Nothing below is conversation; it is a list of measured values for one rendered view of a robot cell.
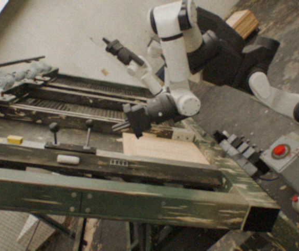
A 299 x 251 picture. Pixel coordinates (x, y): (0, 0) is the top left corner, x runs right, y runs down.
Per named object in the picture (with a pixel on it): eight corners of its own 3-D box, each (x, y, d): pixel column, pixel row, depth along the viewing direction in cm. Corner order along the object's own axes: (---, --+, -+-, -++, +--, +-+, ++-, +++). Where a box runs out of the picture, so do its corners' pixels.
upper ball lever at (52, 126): (59, 150, 95) (58, 129, 86) (50, 149, 95) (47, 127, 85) (62, 143, 98) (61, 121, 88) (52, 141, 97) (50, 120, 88)
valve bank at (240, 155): (297, 180, 110) (268, 149, 103) (274, 200, 113) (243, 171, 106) (244, 139, 157) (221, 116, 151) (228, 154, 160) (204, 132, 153)
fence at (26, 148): (217, 178, 105) (219, 170, 104) (-18, 150, 90) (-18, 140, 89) (212, 172, 110) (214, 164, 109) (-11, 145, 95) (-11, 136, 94)
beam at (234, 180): (271, 234, 85) (282, 208, 82) (240, 231, 83) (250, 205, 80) (161, 99, 293) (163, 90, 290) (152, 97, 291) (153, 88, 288)
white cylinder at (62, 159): (56, 163, 92) (77, 166, 93) (57, 156, 91) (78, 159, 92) (58, 160, 94) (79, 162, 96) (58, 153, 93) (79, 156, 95)
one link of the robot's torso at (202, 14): (231, 35, 133) (173, 9, 125) (267, 33, 101) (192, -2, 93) (209, 86, 141) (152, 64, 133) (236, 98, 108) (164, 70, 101)
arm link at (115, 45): (119, 35, 146) (134, 47, 146) (113, 47, 152) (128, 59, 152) (108, 41, 137) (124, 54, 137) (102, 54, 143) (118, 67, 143)
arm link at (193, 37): (191, -20, 66) (209, 26, 85) (148, -8, 72) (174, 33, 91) (188, 16, 64) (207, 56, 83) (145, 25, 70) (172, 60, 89)
